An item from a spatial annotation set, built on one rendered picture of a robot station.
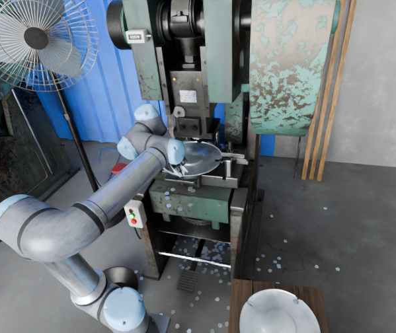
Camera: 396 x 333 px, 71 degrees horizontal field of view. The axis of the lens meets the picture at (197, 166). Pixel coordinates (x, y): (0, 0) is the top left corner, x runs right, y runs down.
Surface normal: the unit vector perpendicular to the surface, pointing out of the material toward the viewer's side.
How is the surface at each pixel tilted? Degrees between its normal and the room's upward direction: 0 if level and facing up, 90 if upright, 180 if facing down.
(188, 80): 90
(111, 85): 90
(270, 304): 0
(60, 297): 0
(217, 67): 90
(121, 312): 7
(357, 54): 90
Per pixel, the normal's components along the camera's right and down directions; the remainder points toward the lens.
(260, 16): -0.29, 0.41
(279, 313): -0.07, -0.81
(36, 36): 0.41, 0.58
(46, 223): 0.06, -0.62
